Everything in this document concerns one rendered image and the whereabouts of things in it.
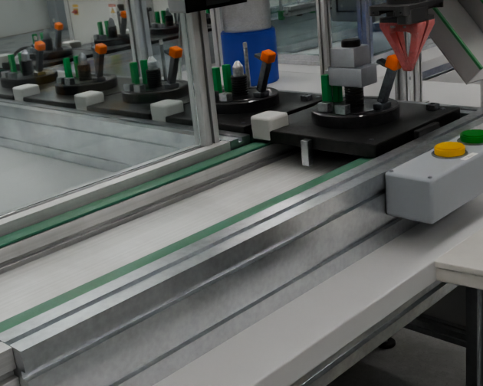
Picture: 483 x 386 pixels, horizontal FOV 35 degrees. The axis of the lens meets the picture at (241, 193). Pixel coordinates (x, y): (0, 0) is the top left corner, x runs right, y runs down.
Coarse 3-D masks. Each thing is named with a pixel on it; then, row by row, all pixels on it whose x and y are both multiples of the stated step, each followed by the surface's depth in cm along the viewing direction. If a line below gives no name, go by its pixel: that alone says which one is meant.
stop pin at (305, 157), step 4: (304, 140) 113; (308, 140) 113; (304, 144) 113; (308, 144) 113; (304, 148) 114; (308, 148) 113; (312, 148) 114; (304, 152) 114; (308, 152) 114; (312, 152) 114; (304, 156) 114; (308, 156) 114; (312, 156) 114; (304, 160) 114; (308, 160) 114; (312, 160) 114; (304, 164) 115; (308, 164) 114; (312, 164) 115
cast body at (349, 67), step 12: (336, 48) 118; (348, 48) 116; (360, 48) 117; (336, 60) 118; (348, 60) 117; (360, 60) 117; (324, 72) 123; (336, 72) 119; (348, 72) 117; (360, 72) 116; (372, 72) 118; (336, 84) 120; (348, 84) 118; (360, 84) 116
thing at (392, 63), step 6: (378, 60) 115; (384, 60) 115; (390, 60) 113; (396, 60) 112; (384, 66) 114; (390, 66) 113; (396, 66) 113; (390, 72) 114; (396, 72) 115; (384, 78) 115; (390, 78) 114; (384, 84) 115; (390, 84) 115; (384, 90) 116; (390, 90) 116; (378, 96) 117; (384, 96) 116; (384, 102) 117
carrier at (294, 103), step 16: (224, 64) 141; (240, 64) 136; (224, 80) 142; (240, 80) 136; (224, 96) 133; (240, 96) 136; (256, 96) 134; (272, 96) 135; (288, 96) 142; (320, 96) 139; (224, 112) 133; (240, 112) 132; (256, 112) 132; (288, 112) 131; (224, 128) 126; (240, 128) 124
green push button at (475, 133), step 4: (464, 132) 107; (468, 132) 106; (472, 132) 106; (476, 132) 106; (480, 132) 106; (460, 136) 107; (464, 136) 106; (468, 136) 105; (472, 136) 105; (476, 136) 105; (480, 136) 105; (460, 140) 107; (464, 140) 106; (468, 140) 105; (472, 140) 105; (476, 140) 105; (480, 140) 105
